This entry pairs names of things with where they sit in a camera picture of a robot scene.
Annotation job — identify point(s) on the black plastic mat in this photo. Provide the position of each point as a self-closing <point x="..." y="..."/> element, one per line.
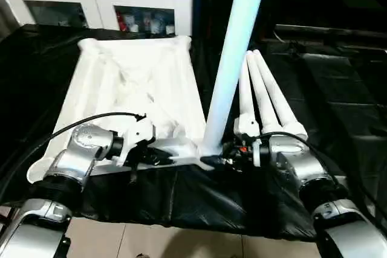
<point x="196" y="197"/>

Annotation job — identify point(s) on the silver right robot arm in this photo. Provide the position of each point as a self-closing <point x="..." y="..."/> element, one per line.
<point x="305" y="164"/>

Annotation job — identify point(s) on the white plastic table leg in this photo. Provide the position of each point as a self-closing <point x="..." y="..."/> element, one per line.
<point x="247" y="95"/>
<point x="264" y="101"/>
<point x="236" y="58"/>
<point x="281" y="104"/>

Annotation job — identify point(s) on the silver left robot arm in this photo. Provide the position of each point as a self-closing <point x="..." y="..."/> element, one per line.
<point x="75" y="155"/>

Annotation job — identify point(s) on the red item behind glass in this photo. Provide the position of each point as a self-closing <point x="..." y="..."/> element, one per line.
<point x="121" y="21"/>

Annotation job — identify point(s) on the white plastic table top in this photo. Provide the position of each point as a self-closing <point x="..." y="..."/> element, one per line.
<point x="136" y="82"/>

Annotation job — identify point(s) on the long black rail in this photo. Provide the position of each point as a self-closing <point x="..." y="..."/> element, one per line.
<point x="332" y="31"/>

